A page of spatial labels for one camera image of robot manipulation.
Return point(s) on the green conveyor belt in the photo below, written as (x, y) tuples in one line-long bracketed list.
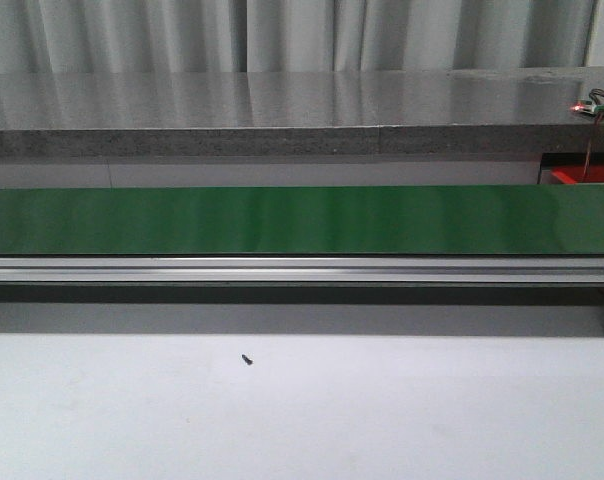
[(346, 220)]

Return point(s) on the grey stone counter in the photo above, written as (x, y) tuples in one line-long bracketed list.
[(523, 110)]

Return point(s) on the red plastic tray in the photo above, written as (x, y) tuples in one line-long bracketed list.
[(574, 175)]

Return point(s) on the small green circuit board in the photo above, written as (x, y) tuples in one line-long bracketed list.
[(589, 108)]

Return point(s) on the grey curtain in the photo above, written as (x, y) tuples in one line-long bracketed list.
[(295, 36)]

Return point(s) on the aluminium conveyor frame rail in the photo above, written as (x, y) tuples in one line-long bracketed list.
[(354, 280)]

